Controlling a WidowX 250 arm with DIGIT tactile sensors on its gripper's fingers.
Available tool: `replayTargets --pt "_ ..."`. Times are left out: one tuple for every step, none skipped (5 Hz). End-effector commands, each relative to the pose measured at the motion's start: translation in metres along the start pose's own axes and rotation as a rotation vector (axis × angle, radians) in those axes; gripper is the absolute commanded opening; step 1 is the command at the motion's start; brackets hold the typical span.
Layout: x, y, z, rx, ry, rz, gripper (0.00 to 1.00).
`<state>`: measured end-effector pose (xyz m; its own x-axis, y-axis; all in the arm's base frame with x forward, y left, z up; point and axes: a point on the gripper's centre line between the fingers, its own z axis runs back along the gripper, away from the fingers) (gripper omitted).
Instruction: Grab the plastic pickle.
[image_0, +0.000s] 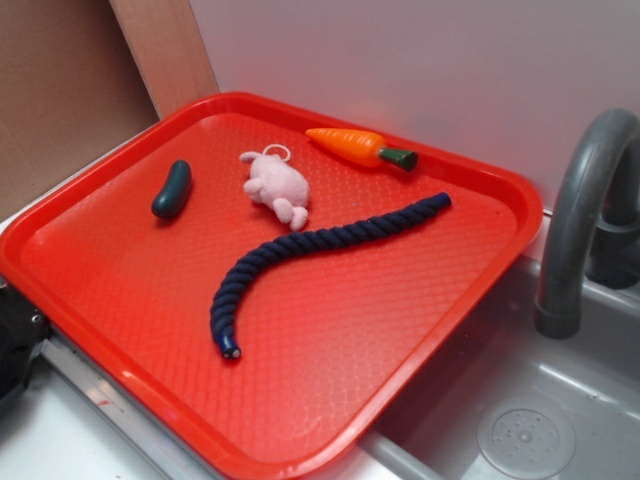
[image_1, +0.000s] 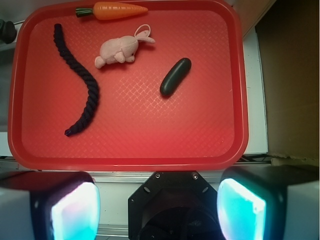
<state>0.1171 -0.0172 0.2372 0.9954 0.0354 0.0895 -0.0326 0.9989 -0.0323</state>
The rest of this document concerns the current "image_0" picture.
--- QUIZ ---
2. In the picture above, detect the orange plastic toy carrot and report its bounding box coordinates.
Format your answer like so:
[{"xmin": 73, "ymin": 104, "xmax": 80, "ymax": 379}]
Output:
[{"xmin": 305, "ymin": 128, "xmax": 419, "ymax": 172}]

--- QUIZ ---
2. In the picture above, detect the pink plush bunny toy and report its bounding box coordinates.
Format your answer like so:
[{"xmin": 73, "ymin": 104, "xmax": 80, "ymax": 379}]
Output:
[{"xmin": 239, "ymin": 144, "xmax": 310, "ymax": 232}]

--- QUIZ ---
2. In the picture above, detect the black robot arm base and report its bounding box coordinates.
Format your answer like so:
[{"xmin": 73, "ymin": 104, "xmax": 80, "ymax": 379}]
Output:
[{"xmin": 1, "ymin": 277, "xmax": 49, "ymax": 410}]

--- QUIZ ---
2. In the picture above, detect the dark blue twisted rope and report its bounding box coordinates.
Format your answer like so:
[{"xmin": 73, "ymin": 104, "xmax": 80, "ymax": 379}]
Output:
[{"xmin": 210, "ymin": 191, "xmax": 453, "ymax": 362}]

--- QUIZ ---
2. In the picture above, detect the dark green plastic pickle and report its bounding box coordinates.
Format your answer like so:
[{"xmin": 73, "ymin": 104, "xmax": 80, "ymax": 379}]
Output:
[{"xmin": 151, "ymin": 160, "xmax": 193, "ymax": 219}]

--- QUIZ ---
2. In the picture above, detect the grey plastic toy sink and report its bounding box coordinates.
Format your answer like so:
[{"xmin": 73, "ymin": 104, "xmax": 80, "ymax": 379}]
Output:
[{"xmin": 361, "ymin": 258, "xmax": 639, "ymax": 479}]

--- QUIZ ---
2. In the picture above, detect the red plastic tray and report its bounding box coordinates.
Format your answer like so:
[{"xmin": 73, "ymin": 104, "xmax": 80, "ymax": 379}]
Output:
[{"xmin": 1, "ymin": 93, "xmax": 542, "ymax": 479}]

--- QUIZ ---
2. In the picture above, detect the light wooden board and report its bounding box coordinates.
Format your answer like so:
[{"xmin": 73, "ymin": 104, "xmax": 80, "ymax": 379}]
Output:
[{"xmin": 110, "ymin": 0, "xmax": 219, "ymax": 119}]

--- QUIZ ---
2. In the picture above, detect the grey plastic toy faucet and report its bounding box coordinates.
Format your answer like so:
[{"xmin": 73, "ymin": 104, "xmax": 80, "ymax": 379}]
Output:
[{"xmin": 534, "ymin": 108, "xmax": 639, "ymax": 339}]

